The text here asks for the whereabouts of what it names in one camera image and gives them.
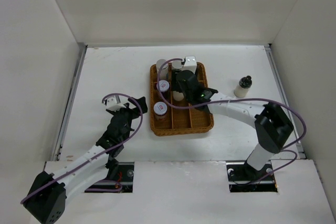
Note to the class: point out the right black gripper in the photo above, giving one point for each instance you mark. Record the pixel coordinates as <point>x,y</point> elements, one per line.
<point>174,81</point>

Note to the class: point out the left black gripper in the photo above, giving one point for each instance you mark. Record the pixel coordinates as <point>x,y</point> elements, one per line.
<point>134,112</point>

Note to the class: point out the white shaker silver cap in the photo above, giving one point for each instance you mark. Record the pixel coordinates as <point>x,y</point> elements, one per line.
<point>177,96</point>

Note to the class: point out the blue label spice jar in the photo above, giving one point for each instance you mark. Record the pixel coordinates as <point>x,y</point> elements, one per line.
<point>176,65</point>

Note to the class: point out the red label jar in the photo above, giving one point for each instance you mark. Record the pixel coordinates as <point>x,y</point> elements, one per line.
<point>160,110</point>
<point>164,87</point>

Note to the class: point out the purple label spice jar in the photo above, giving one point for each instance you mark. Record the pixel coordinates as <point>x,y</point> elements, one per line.
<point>162,69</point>

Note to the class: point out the white bottle black cap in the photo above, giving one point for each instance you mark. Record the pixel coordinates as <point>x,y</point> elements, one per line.
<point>243,87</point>

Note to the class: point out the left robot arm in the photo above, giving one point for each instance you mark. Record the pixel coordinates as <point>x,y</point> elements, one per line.
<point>50,192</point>

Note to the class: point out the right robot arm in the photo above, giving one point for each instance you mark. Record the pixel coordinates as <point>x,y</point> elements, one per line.
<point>271,123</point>

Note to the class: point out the brown wicker divided tray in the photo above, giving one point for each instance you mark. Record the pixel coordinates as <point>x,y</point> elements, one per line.
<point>176,121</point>

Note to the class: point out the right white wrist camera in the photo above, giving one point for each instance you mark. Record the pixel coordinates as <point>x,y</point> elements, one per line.
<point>190,64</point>

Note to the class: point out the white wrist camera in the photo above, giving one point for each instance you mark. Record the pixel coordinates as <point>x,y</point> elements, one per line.
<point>113,103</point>
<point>190,64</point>

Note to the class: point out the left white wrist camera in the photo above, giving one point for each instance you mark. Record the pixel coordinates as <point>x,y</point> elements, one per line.
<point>113,103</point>

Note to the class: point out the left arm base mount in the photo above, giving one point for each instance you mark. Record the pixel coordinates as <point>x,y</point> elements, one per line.
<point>119,179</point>

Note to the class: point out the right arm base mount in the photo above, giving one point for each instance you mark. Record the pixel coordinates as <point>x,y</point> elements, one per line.
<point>243,179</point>

